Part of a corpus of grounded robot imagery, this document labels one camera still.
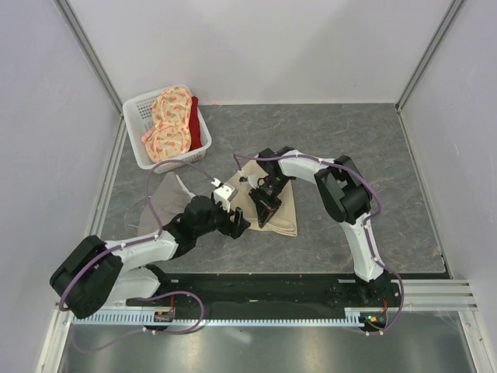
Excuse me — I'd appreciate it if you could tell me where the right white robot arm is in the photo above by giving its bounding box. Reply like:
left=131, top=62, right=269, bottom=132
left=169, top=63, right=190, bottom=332
left=248, top=147, right=388, bottom=306

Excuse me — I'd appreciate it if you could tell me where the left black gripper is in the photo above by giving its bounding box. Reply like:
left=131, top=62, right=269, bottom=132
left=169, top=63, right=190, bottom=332
left=194, top=198, right=250, bottom=239

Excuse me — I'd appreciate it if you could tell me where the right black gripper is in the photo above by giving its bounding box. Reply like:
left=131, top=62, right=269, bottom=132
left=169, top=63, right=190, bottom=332
left=248, top=176, right=290, bottom=228

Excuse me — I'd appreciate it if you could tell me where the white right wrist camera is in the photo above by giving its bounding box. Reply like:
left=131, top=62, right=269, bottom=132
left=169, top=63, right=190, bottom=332
left=237, top=169, right=259, bottom=189

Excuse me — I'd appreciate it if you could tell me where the beige cloth napkin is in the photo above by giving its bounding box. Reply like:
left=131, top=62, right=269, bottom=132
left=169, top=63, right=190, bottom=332
left=228, top=160, right=297, bottom=237

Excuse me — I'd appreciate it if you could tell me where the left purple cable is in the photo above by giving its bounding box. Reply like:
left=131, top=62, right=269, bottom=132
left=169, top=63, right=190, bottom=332
left=57, top=159, right=222, bottom=353

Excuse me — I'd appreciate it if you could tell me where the white plastic basket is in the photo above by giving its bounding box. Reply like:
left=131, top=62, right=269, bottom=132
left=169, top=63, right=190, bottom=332
left=123, top=85, right=212, bottom=170

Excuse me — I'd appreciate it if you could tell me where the orange floral cloth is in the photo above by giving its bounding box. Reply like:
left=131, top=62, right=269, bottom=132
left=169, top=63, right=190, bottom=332
left=141, top=85, right=193, bottom=163

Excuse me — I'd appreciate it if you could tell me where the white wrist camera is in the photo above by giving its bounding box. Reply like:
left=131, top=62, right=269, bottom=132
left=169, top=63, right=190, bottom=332
left=212, top=179, right=238, bottom=211
left=237, top=169, right=259, bottom=189

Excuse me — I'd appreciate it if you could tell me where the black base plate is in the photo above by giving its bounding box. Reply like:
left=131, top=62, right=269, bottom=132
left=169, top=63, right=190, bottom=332
left=123, top=271, right=401, bottom=312

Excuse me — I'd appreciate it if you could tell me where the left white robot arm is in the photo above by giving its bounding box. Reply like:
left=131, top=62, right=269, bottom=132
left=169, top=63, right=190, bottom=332
left=49, top=196, right=250, bottom=319

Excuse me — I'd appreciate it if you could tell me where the red cloth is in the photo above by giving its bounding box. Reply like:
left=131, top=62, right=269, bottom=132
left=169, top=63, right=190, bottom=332
left=189, top=96, right=202, bottom=151

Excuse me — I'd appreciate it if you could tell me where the slotted cable duct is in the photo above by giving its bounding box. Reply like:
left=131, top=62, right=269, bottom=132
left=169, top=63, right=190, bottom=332
left=72, top=309, right=364, bottom=328

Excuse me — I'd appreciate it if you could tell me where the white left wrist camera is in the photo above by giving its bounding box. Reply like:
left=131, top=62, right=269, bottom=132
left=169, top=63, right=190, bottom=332
left=212, top=179, right=238, bottom=211

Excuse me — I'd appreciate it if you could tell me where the grey cloth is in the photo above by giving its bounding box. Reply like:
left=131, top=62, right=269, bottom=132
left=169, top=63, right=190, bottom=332
left=137, top=173, right=192, bottom=235

